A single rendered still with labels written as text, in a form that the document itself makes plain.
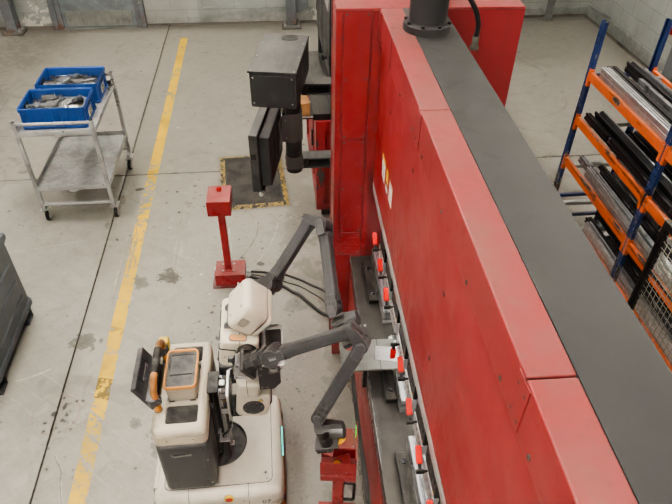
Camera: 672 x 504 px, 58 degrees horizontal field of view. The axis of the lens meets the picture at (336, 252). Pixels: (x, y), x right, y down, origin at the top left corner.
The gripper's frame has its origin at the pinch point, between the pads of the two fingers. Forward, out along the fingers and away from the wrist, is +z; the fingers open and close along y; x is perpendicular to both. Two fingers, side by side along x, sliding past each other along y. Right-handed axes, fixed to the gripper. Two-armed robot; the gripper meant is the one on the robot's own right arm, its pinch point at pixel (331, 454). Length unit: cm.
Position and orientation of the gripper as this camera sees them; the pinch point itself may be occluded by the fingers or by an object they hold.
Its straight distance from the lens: 280.3
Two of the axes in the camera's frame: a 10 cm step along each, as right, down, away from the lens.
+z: 2.4, 7.6, 6.1
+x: 0.5, -6.4, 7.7
